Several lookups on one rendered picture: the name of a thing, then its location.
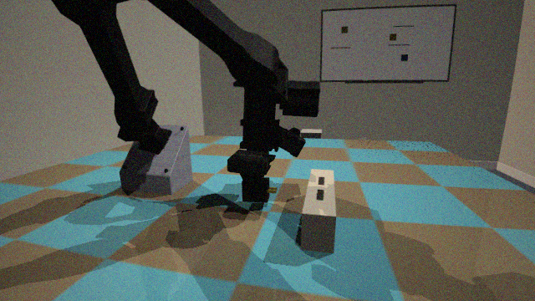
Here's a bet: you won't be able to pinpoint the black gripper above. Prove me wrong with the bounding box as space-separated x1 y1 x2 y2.
227 113 279 199

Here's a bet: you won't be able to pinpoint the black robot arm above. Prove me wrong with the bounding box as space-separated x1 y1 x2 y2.
51 0 321 157

